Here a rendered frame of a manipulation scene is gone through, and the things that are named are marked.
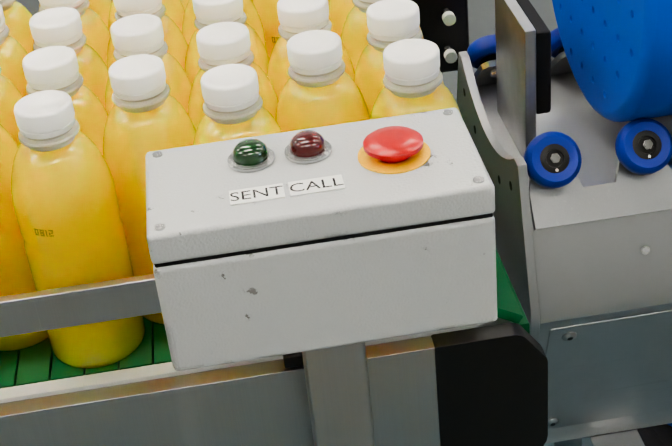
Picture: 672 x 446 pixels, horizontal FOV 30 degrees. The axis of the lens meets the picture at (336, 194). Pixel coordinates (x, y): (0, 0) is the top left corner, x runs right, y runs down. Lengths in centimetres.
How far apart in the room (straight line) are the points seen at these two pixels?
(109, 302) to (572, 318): 39
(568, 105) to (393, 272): 46
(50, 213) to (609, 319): 47
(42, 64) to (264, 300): 28
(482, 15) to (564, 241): 258
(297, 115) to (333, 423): 22
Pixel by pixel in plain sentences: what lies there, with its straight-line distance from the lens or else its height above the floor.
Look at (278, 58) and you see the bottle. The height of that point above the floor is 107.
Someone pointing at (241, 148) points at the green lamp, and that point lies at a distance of 76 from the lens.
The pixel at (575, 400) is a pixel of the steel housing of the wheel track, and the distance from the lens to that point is 118.
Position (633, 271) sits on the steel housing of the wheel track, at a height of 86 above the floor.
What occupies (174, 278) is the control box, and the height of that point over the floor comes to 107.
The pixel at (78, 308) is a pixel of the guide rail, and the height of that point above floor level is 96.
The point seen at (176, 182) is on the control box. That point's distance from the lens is 76.
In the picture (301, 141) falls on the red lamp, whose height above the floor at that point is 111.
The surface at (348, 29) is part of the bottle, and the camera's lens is 100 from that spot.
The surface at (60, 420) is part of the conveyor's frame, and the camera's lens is 94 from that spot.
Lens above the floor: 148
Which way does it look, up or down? 32 degrees down
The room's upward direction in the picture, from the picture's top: 6 degrees counter-clockwise
